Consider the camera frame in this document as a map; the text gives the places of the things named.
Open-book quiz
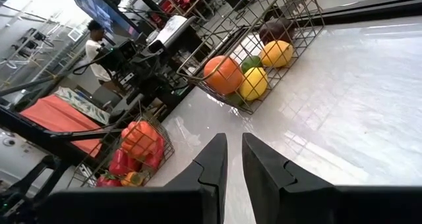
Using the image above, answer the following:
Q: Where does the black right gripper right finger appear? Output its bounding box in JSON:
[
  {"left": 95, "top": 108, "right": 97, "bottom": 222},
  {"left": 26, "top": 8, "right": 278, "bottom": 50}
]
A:
[{"left": 241, "top": 132, "right": 422, "bottom": 224}]

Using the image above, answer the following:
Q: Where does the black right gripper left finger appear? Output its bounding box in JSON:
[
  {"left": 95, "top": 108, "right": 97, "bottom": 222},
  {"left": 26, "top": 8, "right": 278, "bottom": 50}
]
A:
[{"left": 38, "top": 132, "right": 229, "bottom": 224}]

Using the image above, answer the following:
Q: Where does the green lime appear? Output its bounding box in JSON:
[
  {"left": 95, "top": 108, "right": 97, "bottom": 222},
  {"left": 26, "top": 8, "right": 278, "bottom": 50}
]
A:
[
  {"left": 226, "top": 92, "right": 245, "bottom": 107},
  {"left": 240, "top": 55, "right": 263, "bottom": 74}
]

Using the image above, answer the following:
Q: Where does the yellow-orange pepper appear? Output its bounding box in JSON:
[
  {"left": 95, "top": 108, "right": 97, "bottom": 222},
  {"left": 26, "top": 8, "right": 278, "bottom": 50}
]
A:
[{"left": 119, "top": 170, "right": 150, "bottom": 188}]

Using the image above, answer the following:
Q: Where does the red bell pepper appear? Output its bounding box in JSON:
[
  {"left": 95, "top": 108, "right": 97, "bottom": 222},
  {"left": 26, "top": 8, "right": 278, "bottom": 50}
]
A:
[{"left": 108, "top": 148, "right": 143, "bottom": 177}]

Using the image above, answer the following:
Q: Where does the yellow lemon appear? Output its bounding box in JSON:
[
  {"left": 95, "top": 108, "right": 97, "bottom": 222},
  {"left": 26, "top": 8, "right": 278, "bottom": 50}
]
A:
[
  {"left": 238, "top": 67, "right": 269, "bottom": 101},
  {"left": 259, "top": 40, "right": 295, "bottom": 69}
]

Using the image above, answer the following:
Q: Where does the orange-red cloth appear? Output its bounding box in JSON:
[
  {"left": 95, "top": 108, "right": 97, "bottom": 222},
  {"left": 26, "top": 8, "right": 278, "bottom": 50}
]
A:
[{"left": 19, "top": 94, "right": 104, "bottom": 158}]

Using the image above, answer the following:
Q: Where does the orange fruit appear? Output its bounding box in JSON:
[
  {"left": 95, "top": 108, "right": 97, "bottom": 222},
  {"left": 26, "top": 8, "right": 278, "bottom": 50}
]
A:
[{"left": 202, "top": 55, "right": 245, "bottom": 96}]

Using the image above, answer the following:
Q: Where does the person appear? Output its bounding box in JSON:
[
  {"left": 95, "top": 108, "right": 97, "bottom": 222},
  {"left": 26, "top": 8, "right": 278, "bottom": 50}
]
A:
[{"left": 84, "top": 19, "right": 113, "bottom": 84}]

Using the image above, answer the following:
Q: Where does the dark brown round fruit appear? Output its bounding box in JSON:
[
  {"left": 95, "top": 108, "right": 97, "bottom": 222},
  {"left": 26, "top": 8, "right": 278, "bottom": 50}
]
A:
[{"left": 258, "top": 17, "right": 297, "bottom": 45}]

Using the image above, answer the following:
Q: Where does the red storage bins rack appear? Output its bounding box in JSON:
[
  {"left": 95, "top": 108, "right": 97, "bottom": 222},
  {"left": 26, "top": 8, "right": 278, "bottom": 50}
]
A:
[{"left": 159, "top": 0, "right": 194, "bottom": 14}]

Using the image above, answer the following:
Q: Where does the large wire vegetable basket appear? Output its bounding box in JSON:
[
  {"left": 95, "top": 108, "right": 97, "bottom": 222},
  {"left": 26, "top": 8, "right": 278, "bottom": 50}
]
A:
[{"left": 67, "top": 113, "right": 175, "bottom": 188}]

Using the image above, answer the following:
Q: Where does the wire fruit basket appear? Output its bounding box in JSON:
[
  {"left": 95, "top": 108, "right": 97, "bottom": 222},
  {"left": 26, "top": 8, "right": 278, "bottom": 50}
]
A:
[{"left": 176, "top": 0, "right": 326, "bottom": 115}]

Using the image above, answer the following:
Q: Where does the large wall display screen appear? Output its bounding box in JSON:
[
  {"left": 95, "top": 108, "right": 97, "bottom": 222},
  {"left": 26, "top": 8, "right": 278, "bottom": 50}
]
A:
[{"left": 65, "top": 0, "right": 143, "bottom": 41}]

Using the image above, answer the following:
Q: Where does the black table edge frame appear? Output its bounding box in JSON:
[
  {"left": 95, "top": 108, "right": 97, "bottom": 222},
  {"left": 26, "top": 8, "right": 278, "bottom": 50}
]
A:
[{"left": 296, "top": 0, "right": 422, "bottom": 26}]

